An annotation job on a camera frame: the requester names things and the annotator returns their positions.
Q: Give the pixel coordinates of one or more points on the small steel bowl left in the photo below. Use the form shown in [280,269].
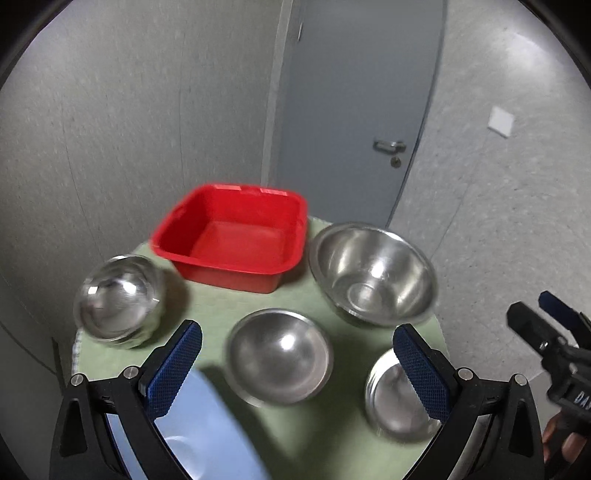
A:
[120,303]

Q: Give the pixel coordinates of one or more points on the blue plate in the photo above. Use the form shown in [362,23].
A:
[193,434]

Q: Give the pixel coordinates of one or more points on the metal door handle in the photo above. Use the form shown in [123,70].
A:
[389,147]

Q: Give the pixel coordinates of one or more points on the red plastic basin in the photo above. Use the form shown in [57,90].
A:
[238,237]

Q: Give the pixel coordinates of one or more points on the large steel bowl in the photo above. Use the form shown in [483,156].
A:
[373,274]

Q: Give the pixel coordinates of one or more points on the medium steel bowl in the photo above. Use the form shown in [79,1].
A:
[278,357]

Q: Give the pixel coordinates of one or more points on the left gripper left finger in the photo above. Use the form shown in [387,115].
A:
[173,368]

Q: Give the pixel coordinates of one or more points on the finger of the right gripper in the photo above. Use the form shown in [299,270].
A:
[531,328]
[562,313]

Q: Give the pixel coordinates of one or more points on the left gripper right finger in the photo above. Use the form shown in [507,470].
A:
[426,370]

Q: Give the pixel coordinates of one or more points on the white wall switch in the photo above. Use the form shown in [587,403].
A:
[501,122]

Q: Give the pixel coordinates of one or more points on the grey door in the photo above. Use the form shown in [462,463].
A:
[353,72]

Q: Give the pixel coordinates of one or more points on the steel plate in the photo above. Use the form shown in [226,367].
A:
[392,406]

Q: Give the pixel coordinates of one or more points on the person's right hand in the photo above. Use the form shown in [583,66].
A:
[557,439]

